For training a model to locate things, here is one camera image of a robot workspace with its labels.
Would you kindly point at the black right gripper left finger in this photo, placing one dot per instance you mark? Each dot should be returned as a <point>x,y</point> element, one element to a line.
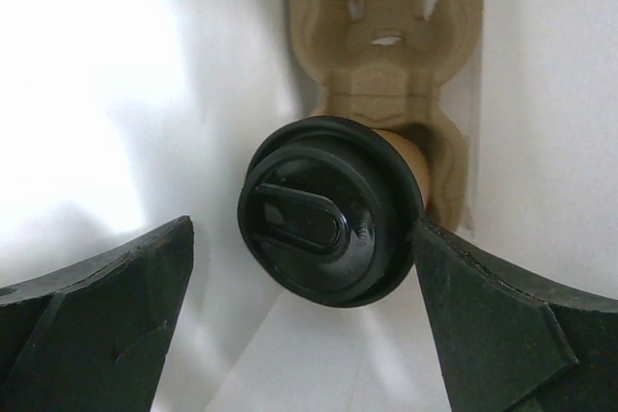
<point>94,336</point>

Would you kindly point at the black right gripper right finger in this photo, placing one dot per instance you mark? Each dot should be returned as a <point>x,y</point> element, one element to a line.
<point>508,339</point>

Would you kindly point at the black plastic cup lid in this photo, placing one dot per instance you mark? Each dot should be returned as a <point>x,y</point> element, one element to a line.
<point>327,209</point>

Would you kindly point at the light blue paper bag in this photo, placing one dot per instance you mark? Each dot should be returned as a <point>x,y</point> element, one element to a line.
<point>120,115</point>

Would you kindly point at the brown paper coffee cup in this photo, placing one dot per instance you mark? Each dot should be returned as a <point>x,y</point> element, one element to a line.
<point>415,160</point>

